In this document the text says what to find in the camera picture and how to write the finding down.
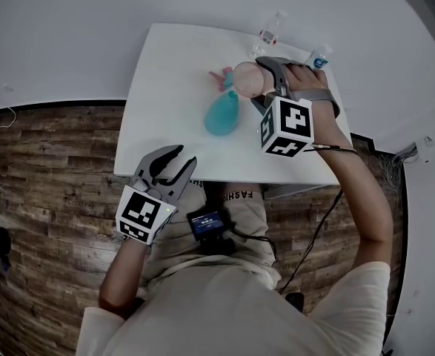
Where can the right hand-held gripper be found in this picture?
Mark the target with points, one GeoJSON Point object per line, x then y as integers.
{"type": "Point", "coordinates": [287, 128]}

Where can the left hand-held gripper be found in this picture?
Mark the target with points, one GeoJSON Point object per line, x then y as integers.
{"type": "Point", "coordinates": [137, 213]}

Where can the pink textured plastic cup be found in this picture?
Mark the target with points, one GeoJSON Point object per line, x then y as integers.
{"type": "Point", "coordinates": [248, 80]}

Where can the teal large spray bottle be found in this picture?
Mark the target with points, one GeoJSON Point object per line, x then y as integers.
{"type": "Point", "coordinates": [221, 117]}

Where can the person's left forearm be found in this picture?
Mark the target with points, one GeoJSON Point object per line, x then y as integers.
{"type": "Point", "coordinates": [124, 276]}

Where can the person's right forearm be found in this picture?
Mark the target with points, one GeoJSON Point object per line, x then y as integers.
{"type": "Point", "coordinates": [361, 202]}

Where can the clear plastic bottle red label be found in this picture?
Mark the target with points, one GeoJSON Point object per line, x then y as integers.
{"type": "Point", "coordinates": [267, 37]}

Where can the pink and teal spray nozzle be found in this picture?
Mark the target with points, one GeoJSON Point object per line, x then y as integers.
{"type": "Point", "coordinates": [221, 79]}

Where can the person's right hand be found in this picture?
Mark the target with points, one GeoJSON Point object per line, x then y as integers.
{"type": "Point", "coordinates": [308, 80]}

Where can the black screen device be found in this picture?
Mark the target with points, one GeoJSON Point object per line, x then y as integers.
{"type": "Point", "coordinates": [206, 224]}

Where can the person's beige printed shorts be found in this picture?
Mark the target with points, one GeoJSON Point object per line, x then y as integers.
{"type": "Point", "coordinates": [246, 217]}

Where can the white table leg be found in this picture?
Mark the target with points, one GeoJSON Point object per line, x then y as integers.
{"type": "Point", "coordinates": [295, 190]}

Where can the person's beige t-shirt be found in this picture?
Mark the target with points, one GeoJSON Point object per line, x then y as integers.
{"type": "Point", "coordinates": [235, 313]}

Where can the small black box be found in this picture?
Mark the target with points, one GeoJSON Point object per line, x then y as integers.
{"type": "Point", "coordinates": [295, 302]}

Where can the small blue plastic bag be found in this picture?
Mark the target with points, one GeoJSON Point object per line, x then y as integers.
{"type": "Point", "coordinates": [3, 263]}

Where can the white wall box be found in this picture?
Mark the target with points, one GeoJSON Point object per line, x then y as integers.
{"type": "Point", "coordinates": [424, 148]}

